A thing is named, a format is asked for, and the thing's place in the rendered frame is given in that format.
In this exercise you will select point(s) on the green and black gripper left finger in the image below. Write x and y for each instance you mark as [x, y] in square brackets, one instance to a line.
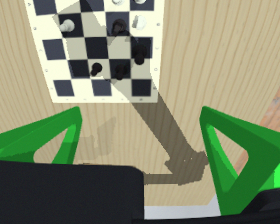
[21, 143]

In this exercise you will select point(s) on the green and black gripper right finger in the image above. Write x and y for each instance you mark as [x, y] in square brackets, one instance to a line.
[262, 170]

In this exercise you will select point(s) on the black and white chessboard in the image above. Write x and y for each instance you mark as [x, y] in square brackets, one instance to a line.
[67, 57]

